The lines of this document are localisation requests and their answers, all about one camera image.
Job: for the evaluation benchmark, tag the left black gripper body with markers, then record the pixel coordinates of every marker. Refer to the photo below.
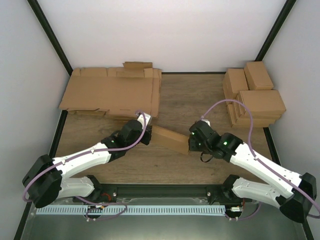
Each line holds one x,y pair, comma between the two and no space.
146,141

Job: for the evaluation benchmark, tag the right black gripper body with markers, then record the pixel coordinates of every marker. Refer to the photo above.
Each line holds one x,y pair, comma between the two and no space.
195,147

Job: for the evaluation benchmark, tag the brown cardboard paper box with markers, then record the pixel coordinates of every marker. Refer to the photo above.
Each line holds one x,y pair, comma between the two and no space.
170,140

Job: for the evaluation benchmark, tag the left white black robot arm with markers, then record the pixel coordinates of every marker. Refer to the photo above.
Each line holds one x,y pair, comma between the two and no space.
50,179

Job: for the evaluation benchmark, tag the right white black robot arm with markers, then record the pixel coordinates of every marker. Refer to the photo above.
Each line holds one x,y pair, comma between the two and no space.
288,191

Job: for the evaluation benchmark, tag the folded cardboard box front bottom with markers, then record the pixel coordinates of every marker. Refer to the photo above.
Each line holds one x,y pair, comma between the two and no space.
244,122

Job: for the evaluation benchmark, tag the folded cardboard box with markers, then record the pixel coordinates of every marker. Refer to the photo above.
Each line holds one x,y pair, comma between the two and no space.
244,122
262,102
233,82
257,76

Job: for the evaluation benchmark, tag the folded cardboard box back left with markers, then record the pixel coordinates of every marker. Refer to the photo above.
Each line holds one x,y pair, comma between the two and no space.
233,82

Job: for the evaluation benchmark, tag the folded cardboard box front top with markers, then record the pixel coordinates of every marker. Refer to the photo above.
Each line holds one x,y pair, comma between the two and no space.
262,102

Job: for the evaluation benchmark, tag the folded cardboard box back right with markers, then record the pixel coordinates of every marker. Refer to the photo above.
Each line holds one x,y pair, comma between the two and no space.
257,76

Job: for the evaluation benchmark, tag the stack of flat cardboard sheets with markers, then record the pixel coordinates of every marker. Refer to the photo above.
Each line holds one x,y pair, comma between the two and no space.
114,91

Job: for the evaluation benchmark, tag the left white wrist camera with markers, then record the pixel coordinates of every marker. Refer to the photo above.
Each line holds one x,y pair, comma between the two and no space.
143,118

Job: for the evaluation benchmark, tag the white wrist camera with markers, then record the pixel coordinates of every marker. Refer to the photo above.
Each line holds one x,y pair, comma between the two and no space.
207,122
143,118

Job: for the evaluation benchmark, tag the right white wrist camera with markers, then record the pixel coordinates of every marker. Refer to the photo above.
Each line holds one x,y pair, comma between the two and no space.
207,122

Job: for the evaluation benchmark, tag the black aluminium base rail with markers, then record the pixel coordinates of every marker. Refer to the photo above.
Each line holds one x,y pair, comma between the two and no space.
213,193

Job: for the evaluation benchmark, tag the light blue slotted cable duct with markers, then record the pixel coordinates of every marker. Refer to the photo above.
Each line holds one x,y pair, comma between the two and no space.
135,210

